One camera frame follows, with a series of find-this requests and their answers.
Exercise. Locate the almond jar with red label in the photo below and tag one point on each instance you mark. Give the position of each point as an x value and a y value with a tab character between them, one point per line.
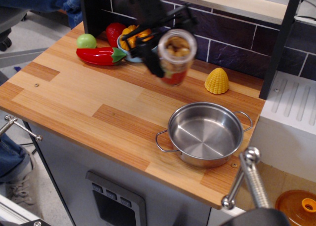
177	49

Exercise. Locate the yellow toy corn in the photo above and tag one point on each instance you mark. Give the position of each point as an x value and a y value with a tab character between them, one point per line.
217	82

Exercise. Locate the toy oven control panel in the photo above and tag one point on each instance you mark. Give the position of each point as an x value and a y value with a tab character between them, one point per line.
117	206

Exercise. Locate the orange pot lid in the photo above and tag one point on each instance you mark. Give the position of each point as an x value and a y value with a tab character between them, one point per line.
299	206

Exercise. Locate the black shelf post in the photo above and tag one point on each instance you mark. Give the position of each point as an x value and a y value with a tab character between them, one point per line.
287	23

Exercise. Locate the grey sneaker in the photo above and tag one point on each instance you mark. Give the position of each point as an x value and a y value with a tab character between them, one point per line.
23	190

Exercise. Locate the metal clamp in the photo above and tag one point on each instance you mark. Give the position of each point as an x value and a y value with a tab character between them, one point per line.
12	120
263	214

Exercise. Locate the green toy apple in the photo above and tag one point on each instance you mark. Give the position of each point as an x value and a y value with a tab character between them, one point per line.
86	41

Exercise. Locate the orange toy pumpkin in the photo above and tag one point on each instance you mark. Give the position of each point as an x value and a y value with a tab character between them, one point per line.
132	40

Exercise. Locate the light blue bowl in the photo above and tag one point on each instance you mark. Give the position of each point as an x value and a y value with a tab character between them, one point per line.
133	55

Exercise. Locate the blue jeans leg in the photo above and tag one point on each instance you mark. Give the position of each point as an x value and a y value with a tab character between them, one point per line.
71	7

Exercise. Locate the red toy chili pepper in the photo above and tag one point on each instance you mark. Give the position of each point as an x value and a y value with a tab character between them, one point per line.
105	56

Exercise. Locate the metal clamp right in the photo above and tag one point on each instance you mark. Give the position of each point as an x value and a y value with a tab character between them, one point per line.
263	214

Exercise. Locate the red toy strawberry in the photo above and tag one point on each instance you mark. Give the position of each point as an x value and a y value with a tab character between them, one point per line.
113	31

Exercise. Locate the stainless steel pot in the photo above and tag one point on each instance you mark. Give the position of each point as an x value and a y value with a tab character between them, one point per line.
205	134

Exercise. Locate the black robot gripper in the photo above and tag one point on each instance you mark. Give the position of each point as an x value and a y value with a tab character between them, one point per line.
152	14

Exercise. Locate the metal clamp left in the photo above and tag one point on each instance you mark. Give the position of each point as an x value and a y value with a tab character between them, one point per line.
12	120

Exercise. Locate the white toy sink drainboard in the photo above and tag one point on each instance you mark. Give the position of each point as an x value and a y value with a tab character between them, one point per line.
292	101

